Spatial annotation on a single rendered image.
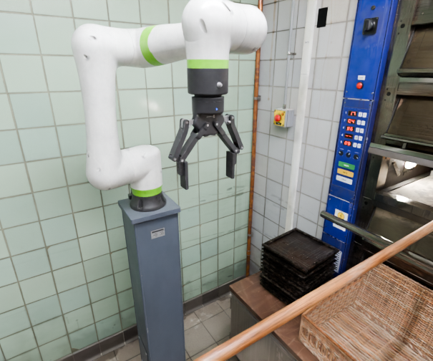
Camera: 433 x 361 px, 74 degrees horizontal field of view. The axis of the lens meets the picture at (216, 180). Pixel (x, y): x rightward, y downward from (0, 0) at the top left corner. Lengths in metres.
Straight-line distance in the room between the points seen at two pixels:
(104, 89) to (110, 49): 0.12
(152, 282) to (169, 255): 0.14
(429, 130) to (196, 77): 1.03
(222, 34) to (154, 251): 0.89
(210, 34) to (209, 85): 0.10
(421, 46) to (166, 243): 1.28
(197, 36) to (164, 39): 0.29
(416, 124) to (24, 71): 1.65
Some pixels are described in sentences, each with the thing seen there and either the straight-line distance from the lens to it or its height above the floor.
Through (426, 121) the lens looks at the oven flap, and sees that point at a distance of 1.44.
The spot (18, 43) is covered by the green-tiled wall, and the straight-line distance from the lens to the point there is 1.55.
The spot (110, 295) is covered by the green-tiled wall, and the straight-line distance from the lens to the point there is 2.04.
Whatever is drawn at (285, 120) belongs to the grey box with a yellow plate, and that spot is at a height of 1.45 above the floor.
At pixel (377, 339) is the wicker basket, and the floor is 0.59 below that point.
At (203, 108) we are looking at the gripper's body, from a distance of 0.65.
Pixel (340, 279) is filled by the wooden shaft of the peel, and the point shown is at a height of 1.21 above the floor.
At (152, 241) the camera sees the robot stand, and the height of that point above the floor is 1.08.
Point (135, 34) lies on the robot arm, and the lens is 1.03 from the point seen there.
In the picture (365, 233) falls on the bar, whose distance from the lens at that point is 1.20.
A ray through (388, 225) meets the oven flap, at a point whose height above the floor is 1.04.
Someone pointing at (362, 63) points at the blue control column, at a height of 1.75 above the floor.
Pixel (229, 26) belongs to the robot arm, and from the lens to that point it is 0.65.
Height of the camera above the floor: 1.73
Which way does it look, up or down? 21 degrees down
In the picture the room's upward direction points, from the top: straight up
